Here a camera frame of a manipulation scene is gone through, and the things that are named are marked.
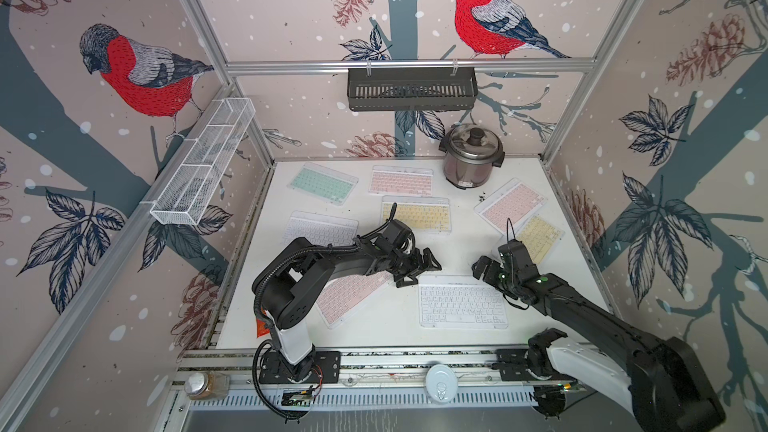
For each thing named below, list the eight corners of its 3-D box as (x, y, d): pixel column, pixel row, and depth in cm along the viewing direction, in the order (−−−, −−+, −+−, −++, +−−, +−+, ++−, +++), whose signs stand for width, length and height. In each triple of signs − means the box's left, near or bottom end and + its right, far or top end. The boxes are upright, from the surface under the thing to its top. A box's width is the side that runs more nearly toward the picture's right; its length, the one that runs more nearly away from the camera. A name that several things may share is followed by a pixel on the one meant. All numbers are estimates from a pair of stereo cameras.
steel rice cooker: (444, 191, 112) (451, 154, 97) (438, 150, 127) (444, 112, 112) (493, 191, 112) (508, 154, 97) (481, 150, 127) (493, 112, 111)
